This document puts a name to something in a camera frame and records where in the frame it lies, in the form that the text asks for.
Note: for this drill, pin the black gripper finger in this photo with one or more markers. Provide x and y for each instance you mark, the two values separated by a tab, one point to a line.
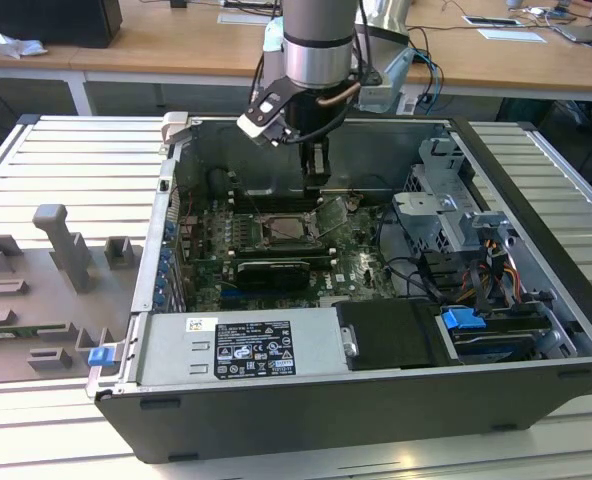
307	160

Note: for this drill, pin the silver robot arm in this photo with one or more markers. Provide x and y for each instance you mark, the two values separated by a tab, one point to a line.
316	55

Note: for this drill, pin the black RAM slot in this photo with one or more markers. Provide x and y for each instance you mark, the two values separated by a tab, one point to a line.
286	246
271	204
271	194
286	254

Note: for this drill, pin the CPU socket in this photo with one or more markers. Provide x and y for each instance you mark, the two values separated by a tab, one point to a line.
264	236

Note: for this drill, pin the black cylinder component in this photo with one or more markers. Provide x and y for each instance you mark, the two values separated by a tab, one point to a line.
217	182

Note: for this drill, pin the black graphics card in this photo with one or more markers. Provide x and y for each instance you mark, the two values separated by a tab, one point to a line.
271	275

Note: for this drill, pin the green motherboard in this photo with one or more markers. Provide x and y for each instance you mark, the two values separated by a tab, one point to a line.
356	280

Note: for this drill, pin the metal disk bay cage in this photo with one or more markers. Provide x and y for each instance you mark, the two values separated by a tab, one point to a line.
426	215

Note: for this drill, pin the wooden desk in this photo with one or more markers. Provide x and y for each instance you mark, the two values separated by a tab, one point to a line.
166	45

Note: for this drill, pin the black plastic shroud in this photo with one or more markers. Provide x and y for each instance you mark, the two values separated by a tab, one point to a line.
391	335

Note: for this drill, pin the small white sticker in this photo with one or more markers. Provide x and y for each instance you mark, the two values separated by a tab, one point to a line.
200	324

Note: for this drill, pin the black power supply label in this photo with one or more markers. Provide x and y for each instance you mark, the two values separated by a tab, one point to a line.
253	350

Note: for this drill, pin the white paper sheet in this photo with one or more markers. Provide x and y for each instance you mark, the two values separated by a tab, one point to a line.
511	35

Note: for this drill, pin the blue disk carrier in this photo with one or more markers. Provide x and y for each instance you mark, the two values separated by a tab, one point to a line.
461	317

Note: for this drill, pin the grey power supply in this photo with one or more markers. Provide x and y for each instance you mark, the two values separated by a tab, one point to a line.
171	350

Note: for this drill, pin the black open PC case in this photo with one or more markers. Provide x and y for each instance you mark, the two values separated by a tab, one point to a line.
326	420

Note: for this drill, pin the black disk drive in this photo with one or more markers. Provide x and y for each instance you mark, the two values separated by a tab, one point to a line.
496	342

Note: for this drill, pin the black box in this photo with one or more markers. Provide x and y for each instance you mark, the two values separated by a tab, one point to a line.
51	22

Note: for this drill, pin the blue case latch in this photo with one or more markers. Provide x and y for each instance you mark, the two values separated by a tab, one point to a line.
100	356

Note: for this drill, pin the grey laptop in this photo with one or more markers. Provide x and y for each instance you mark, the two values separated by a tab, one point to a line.
583	32

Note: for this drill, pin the crumpled white paper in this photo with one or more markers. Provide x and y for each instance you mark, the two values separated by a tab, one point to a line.
21	46

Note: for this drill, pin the brown parts rack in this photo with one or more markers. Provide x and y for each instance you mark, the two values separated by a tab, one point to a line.
36	300

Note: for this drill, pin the green RAM stick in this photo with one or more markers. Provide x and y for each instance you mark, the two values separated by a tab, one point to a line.
16	330

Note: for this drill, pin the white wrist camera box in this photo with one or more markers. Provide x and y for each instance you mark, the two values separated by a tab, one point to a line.
258	122

